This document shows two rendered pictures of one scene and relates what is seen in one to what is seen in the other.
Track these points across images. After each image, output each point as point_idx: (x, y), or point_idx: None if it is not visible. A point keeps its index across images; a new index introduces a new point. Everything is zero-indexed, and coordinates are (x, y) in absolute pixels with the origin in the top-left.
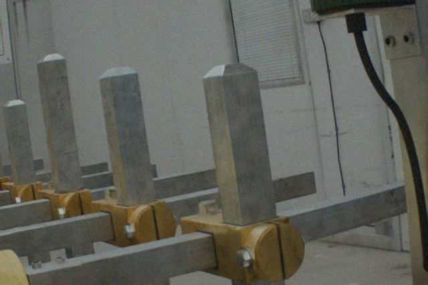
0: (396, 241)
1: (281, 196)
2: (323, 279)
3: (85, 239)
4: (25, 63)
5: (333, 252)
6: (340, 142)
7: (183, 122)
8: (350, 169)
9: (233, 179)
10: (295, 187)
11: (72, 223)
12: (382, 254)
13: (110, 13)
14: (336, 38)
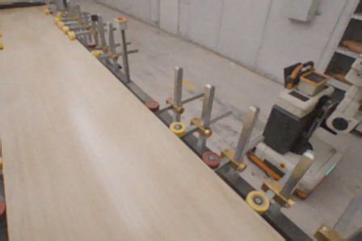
0: (158, 26)
1: (104, 25)
2: (141, 31)
3: (82, 28)
4: None
5: (146, 26)
6: (149, 2)
7: None
8: (151, 8)
9: (92, 27)
10: (106, 24)
11: (80, 27)
12: (155, 28)
13: None
14: None
